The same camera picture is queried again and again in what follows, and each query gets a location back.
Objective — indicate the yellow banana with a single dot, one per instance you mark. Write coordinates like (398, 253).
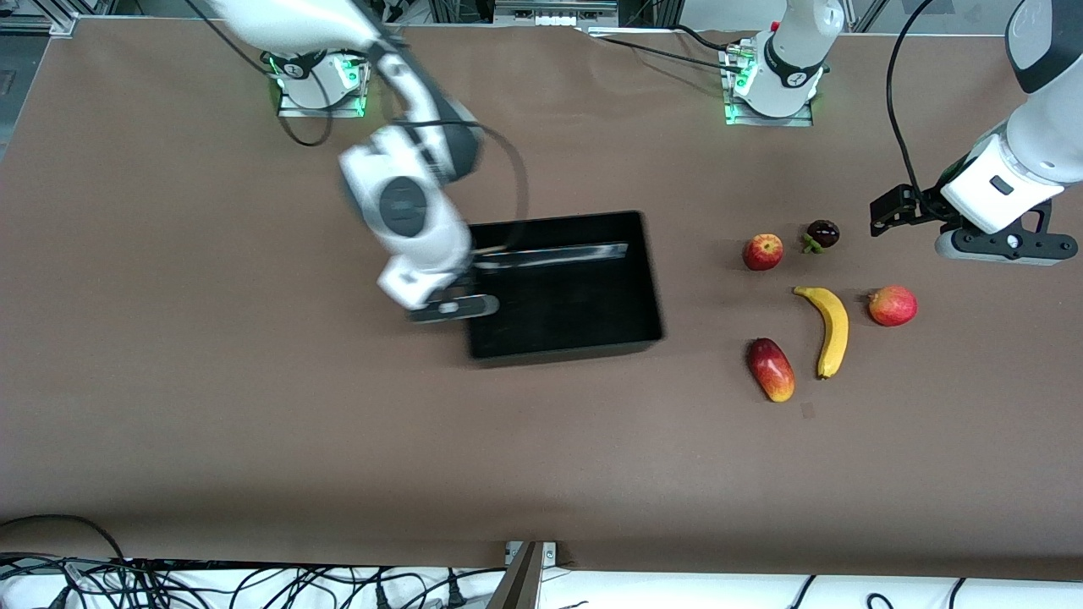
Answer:
(835, 326)

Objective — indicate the small red apple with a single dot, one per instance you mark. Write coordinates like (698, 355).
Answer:
(762, 253)

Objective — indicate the black plastic box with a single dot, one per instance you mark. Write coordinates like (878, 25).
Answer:
(575, 313)

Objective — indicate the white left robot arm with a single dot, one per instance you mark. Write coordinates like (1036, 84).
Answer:
(795, 51)

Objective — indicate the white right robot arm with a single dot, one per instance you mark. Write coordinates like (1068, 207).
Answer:
(406, 203)

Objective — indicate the dark purple mangosteen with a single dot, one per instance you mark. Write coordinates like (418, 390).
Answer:
(822, 233)

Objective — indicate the round red fruit with nub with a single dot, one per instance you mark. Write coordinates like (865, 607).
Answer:
(893, 306)

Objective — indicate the red yellow mango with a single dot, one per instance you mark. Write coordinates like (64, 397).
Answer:
(771, 370)

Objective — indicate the dark metal beam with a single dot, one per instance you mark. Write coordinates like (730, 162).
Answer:
(518, 584)

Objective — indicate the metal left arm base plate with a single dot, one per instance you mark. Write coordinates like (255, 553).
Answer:
(738, 118)

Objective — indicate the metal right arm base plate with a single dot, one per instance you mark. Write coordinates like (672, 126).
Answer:
(292, 110)

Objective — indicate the small metal bracket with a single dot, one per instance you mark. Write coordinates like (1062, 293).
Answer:
(548, 552)

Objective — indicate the aluminium frame structure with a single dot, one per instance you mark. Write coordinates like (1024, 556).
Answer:
(554, 8)

